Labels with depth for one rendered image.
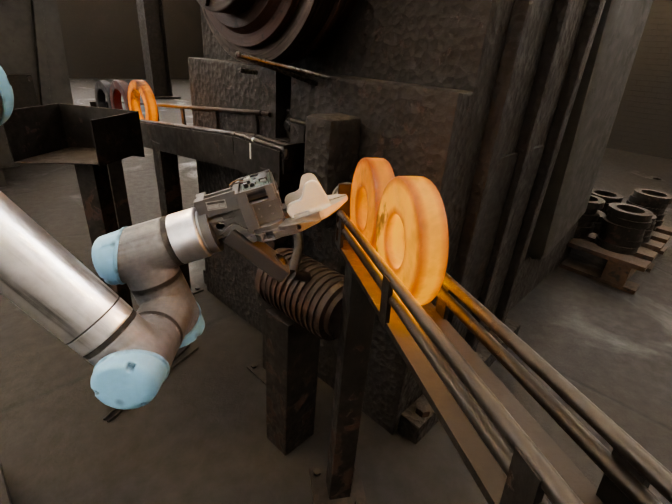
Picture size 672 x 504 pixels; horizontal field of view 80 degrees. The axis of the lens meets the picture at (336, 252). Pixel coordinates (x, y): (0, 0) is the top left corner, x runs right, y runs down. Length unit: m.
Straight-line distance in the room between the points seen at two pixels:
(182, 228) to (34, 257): 0.17
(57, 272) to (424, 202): 0.40
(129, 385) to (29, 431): 0.85
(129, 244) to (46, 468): 0.76
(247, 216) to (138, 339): 0.20
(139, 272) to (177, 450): 0.66
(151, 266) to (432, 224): 0.39
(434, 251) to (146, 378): 0.35
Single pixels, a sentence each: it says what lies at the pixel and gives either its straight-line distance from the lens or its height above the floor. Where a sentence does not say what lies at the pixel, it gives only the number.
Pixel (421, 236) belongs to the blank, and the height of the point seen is 0.76.
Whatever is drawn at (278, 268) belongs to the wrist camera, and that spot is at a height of 0.62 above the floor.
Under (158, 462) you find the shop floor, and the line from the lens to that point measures 1.18.
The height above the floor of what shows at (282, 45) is 0.92.
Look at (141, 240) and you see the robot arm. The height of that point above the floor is 0.67.
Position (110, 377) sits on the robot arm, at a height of 0.58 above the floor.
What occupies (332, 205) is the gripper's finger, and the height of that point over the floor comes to 0.72.
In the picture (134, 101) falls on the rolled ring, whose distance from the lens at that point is 1.75.
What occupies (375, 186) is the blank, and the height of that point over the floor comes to 0.76.
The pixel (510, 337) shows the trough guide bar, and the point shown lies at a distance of 0.37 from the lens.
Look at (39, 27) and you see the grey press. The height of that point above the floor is 0.93.
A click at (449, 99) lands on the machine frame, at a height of 0.86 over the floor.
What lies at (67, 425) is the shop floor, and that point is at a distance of 1.34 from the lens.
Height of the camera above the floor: 0.92
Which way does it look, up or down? 26 degrees down
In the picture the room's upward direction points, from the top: 5 degrees clockwise
